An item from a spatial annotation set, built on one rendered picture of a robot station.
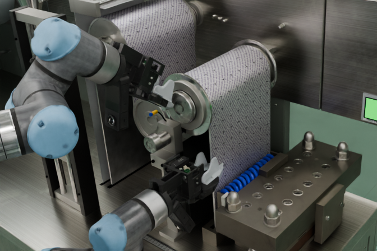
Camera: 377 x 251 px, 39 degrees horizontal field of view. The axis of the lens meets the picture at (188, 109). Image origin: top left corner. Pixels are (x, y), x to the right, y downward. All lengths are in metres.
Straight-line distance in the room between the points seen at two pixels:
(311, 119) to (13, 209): 2.60
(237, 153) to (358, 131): 2.44
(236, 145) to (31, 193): 0.64
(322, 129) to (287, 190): 2.42
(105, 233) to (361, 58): 0.69
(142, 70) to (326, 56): 0.48
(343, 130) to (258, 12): 2.36
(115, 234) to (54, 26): 0.39
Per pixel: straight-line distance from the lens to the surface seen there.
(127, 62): 1.04
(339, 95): 1.34
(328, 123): 3.75
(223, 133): 1.21
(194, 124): 1.17
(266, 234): 1.15
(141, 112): 1.31
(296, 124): 3.72
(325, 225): 1.30
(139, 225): 1.04
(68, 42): 0.91
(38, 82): 0.93
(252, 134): 1.32
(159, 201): 1.07
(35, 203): 1.57
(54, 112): 0.81
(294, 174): 1.33
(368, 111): 1.32
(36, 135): 0.80
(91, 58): 0.94
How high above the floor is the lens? 1.77
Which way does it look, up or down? 26 degrees down
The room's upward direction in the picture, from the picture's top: 4 degrees counter-clockwise
